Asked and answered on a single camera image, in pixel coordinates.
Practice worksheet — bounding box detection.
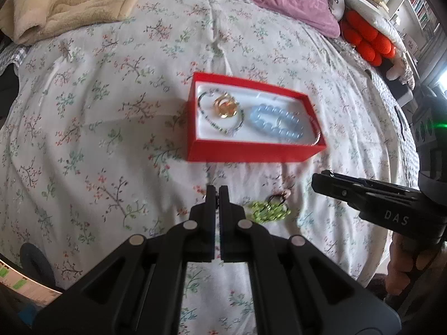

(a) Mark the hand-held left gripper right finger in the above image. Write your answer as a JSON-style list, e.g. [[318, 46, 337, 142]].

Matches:
[[218, 184, 402, 335]]

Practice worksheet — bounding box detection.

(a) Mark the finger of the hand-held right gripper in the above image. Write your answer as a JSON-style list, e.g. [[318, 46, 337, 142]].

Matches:
[[312, 169, 421, 204], [346, 198, 447, 245]]

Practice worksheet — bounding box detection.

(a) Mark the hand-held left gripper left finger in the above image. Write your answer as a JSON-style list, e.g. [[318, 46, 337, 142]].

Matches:
[[33, 184, 219, 335]]

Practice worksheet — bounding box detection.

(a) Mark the green crystal bead bracelet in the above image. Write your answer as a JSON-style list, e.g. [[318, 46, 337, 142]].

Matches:
[[244, 200, 291, 223]]

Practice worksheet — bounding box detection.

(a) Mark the silver beaded bracelet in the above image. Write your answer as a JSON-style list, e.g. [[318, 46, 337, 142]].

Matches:
[[309, 114, 323, 146]]

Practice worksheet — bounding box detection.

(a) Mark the red cardboard box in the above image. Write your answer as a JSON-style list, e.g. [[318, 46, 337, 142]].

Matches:
[[187, 72, 328, 163]]

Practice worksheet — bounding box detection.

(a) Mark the blue round bead bracelet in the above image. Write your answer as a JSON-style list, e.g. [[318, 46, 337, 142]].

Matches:
[[247, 104, 303, 141]]

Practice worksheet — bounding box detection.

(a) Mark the thin green beaded bracelet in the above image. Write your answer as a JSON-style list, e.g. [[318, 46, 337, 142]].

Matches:
[[196, 90, 247, 137]]

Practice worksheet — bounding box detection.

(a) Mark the gold ring ornament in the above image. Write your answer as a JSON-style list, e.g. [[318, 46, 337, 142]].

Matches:
[[213, 95, 241, 118]]

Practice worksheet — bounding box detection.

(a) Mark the person's right hand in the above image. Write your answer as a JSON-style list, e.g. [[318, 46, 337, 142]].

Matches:
[[385, 232, 447, 298]]

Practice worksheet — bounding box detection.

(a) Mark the orange plush toy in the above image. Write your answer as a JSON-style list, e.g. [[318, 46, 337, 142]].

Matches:
[[340, 8, 406, 80]]

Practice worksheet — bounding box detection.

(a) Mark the floral bedsheet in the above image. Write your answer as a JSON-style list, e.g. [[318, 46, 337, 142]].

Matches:
[[0, 0, 425, 335]]

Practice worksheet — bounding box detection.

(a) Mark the white bookshelf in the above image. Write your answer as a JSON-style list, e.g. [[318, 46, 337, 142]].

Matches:
[[397, 0, 443, 54]]

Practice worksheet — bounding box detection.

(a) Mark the white quilted pillow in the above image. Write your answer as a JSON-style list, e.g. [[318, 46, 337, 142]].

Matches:
[[321, 0, 418, 64]]

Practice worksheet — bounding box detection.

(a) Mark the black round object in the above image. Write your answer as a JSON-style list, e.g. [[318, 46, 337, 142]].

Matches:
[[20, 243, 56, 288]]

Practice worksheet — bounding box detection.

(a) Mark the smartphone with lit screen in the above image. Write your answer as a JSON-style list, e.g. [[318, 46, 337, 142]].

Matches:
[[0, 259, 63, 308]]

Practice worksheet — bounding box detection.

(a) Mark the dark grey clothing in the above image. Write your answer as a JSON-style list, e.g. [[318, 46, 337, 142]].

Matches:
[[0, 63, 20, 121]]

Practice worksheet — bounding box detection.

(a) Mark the checkered cloth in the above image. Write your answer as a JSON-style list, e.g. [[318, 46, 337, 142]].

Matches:
[[0, 46, 29, 75]]

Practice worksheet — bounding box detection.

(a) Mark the beige fleece blanket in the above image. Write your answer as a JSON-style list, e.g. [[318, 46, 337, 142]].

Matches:
[[0, 0, 165, 45]]

